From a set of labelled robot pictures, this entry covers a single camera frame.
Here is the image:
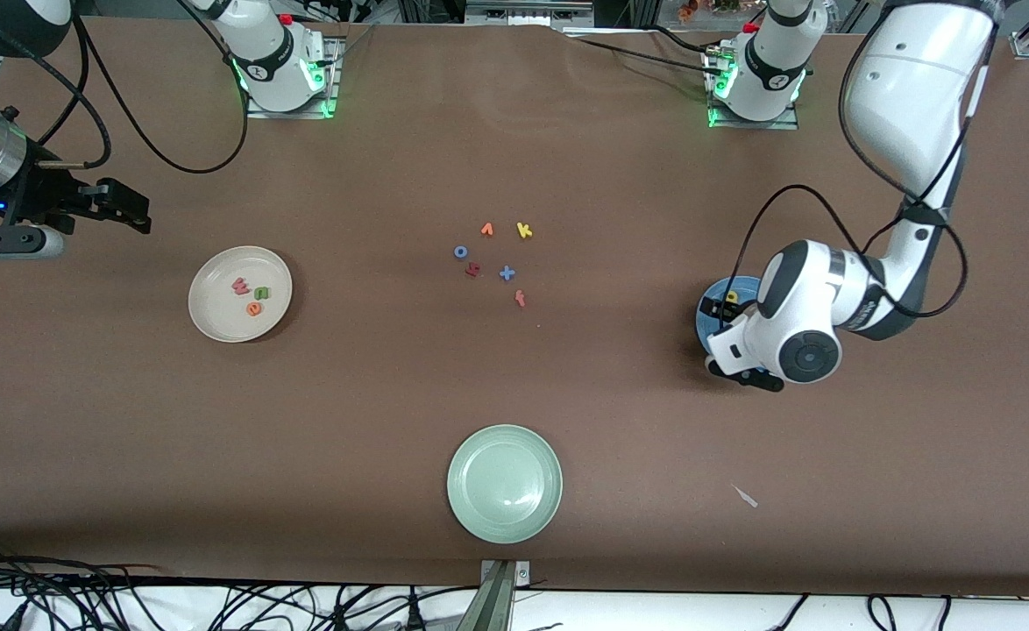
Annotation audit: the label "blue round plate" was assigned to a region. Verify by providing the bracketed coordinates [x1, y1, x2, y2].
[696, 276, 766, 357]

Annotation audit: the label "beige round plate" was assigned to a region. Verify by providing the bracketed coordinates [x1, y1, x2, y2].
[188, 245, 294, 344]

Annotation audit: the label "brown table cover sheet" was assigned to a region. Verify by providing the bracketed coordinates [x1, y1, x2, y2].
[0, 16, 1029, 599]

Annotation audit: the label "pale green round plate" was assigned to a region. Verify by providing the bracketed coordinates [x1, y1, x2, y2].
[446, 424, 564, 545]

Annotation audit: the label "grey metal box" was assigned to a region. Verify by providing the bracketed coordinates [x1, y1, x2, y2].
[466, 0, 594, 24]

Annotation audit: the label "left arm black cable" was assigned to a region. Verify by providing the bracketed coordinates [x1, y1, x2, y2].
[720, 18, 1002, 339]

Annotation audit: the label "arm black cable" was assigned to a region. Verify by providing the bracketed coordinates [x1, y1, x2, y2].
[39, 0, 251, 175]
[720, 18, 1002, 339]

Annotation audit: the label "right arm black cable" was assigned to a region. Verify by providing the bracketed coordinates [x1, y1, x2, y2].
[39, 0, 251, 175]

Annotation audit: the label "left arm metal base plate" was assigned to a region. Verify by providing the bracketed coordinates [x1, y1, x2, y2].
[706, 48, 801, 131]

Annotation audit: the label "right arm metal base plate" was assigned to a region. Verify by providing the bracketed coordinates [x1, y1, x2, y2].
[245, 37, 341, 120]

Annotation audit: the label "black cable on table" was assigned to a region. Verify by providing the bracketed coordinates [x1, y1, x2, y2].
[563, 25, 730, 80]

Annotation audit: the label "aluminium camera mount post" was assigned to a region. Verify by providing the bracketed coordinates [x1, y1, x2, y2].
[466, 559, 533, 631]

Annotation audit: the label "tangled black floor cables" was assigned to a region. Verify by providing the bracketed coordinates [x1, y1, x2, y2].
[0, 539, 480, 631]

